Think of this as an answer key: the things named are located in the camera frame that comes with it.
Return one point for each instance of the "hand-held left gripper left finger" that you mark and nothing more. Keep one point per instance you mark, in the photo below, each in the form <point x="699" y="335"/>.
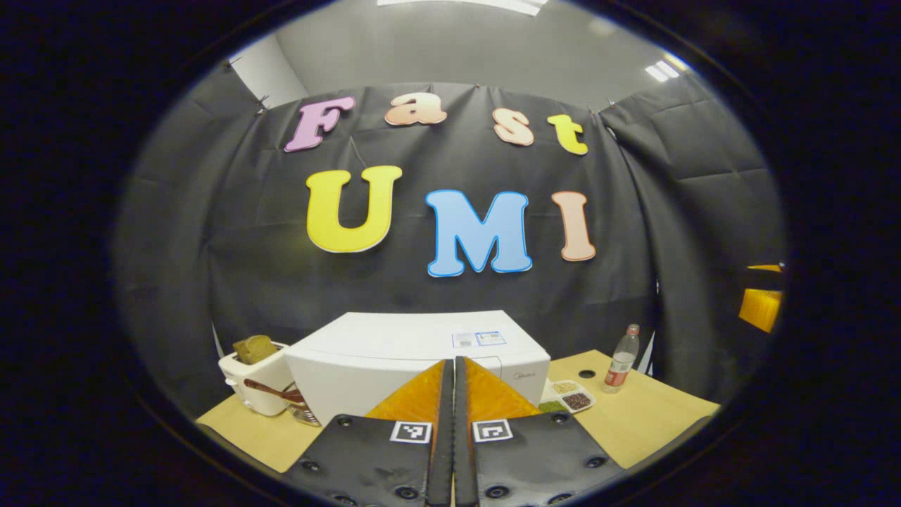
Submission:
<point x="443" y="436"/>

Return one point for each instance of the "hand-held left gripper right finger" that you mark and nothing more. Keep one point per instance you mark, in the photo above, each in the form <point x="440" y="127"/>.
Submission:
<point x="463" y="436"/>

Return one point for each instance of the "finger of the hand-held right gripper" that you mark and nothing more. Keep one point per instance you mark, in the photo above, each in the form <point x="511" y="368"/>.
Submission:
<point x="760" y="310"/>
<point x="766" y="268"/>

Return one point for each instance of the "white microwave oven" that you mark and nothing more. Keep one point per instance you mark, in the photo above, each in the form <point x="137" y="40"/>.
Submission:
<point x="394" y="345"/>

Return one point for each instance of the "black backdrop cloth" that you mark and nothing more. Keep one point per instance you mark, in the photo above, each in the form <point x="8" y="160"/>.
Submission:
<point x="669" y="246"/>

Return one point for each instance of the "divided white bean dish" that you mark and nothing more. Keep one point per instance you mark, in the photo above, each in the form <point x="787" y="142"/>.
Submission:
<point x="574" y="398"/>

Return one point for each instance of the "red label plastic bottle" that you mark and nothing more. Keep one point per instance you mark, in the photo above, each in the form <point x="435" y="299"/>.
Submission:
<point x="621" y="370"/>

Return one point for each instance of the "white toaster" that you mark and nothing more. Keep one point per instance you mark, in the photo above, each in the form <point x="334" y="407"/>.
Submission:
<point x="257" y="387"/>

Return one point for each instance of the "brown bread slices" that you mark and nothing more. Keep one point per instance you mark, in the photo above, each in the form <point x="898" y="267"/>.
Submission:
<point x="255" y="348"/>

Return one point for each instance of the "small ceiling light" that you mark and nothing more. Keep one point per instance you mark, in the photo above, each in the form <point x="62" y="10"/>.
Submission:
<point x="662" y="70"/>

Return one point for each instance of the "large ceiling light panel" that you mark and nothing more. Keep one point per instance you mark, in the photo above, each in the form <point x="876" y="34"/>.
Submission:
<point x="479" y="4"/>

